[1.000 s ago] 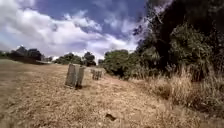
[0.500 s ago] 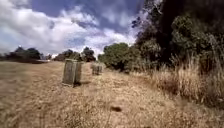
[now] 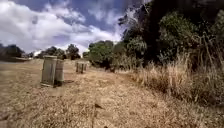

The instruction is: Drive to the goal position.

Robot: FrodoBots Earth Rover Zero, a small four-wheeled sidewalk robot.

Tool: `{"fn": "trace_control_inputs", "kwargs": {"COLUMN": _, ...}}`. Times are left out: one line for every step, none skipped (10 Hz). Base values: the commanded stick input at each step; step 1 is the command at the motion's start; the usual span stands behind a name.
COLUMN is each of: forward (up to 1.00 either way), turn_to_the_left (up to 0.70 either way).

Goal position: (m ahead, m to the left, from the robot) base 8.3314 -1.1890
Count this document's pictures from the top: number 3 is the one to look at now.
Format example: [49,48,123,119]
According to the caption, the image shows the slim grey stone post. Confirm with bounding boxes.
[54,58,65,84]

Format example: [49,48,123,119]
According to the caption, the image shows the dry brown grass ground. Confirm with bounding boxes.
[0,59,224,128]

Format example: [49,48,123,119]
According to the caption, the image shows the distant row of trees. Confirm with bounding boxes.
[0,43,82,63]

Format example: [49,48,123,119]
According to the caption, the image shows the tall dry grass strip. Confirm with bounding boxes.
[114,53,224,108]

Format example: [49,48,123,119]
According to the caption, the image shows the dense dark trees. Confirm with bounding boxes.
[82,0,224,73]

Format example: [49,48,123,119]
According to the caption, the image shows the large grey stone post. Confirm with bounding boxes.
[40,55,58,88]

